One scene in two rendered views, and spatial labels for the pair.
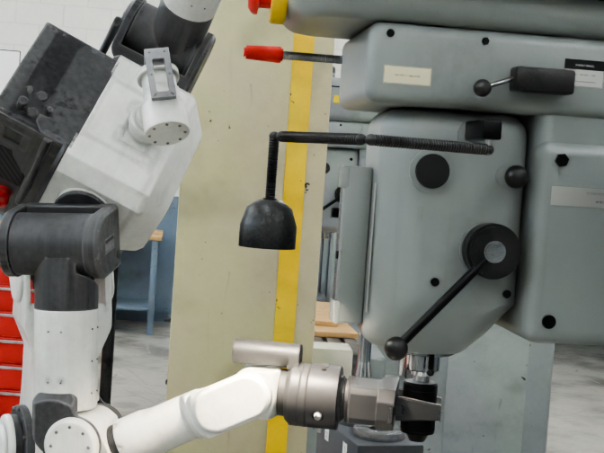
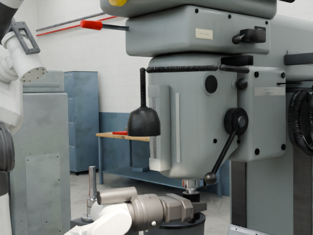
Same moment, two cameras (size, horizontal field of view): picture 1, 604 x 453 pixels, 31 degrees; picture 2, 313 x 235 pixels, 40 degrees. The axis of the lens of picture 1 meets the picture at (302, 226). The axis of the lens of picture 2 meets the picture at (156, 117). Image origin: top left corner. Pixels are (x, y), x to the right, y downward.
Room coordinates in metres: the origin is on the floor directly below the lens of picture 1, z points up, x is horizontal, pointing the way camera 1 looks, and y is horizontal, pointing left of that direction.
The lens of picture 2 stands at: (0.61, 0.56, 1.53)
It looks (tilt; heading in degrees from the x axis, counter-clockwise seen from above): 3 degrees down; 325
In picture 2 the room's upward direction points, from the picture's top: 1 degrees counter-clockwise
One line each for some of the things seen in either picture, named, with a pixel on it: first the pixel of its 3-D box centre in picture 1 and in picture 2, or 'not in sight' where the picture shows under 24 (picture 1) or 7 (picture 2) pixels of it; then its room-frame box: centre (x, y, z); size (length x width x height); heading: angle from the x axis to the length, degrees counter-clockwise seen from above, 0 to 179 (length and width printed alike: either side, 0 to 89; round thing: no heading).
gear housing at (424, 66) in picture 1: (475, 77); (199, 37); (1.49, -0.22, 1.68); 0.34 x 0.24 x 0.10; 97
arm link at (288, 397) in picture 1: (272, 380); (119, 210); (1.53, 0.03, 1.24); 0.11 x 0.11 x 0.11; 82
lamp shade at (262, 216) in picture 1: (268, 222); (143, 120); (1.38, 0.04, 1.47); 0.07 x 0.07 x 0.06
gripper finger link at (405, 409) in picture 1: (417, 411); (197, 207); (1.46, -0.17, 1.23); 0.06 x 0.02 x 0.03; 82
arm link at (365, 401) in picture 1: (352, 401); (161, 210); (1.50, -0.09, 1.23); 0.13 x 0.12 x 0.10; 172
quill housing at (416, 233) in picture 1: (435, 231); (191, 115); (1.49, -0.18, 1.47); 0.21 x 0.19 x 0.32; 7
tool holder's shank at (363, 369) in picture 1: (364, 350); (92, 182); (1.97, -0.13, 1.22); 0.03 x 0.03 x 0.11
